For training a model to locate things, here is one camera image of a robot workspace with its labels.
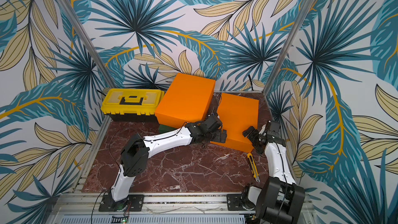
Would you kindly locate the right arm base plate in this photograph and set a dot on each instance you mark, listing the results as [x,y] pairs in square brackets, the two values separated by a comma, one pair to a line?
[238,202]

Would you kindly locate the large orange shoebox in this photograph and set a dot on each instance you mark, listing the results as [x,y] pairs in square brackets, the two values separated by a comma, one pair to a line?
[187,100]

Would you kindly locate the left aluminium corner post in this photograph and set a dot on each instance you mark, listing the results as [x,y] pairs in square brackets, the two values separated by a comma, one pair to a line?
[84,37]

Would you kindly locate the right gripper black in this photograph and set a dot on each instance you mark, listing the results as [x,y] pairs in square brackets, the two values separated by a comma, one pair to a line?
[254,134]

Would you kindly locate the yellow black toolbox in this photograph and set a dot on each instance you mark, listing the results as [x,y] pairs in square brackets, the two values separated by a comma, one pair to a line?
[132,105]

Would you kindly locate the yellow utility knife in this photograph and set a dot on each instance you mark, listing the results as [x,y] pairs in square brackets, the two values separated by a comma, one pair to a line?
[253,167]

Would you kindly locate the front aluminium rail frame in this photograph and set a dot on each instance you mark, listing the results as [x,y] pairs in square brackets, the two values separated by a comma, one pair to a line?
[206,203]

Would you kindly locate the white slotted cable duct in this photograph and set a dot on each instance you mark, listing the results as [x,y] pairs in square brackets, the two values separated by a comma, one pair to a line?
[154,219]

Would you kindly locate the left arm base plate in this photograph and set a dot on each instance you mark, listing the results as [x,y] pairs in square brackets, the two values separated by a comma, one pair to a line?
[133,203]

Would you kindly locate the right aluminium corner post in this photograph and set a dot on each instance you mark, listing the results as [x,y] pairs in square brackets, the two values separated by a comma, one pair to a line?
[301,15]

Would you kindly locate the green shoebox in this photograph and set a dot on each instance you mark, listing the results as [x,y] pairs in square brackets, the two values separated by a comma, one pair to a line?
[164,129]

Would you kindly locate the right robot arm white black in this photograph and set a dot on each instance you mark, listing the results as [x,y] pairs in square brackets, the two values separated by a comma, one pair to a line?
[280,201]

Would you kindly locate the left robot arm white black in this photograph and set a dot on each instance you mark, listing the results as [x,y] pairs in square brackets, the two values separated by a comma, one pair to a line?
[138,150]

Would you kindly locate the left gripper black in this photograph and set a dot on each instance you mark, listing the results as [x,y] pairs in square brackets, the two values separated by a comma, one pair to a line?
[218,138]

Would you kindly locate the aluminium corner post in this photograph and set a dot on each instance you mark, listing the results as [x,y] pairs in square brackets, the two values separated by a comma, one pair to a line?
[84,37]
[301,15]

